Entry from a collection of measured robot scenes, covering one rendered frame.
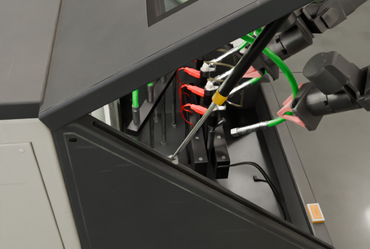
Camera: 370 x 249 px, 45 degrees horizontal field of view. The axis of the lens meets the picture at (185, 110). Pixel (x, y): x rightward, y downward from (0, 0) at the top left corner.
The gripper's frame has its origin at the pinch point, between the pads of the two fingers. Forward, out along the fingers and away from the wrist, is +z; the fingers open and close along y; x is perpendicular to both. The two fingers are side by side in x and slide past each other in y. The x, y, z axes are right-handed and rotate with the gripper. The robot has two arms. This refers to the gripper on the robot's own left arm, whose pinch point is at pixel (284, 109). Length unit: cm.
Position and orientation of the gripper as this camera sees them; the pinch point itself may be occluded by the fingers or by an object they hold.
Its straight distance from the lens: 101.4
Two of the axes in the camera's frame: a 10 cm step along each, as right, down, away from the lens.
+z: -5.1, 1.6, 8.4
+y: -5.5, 7.0, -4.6
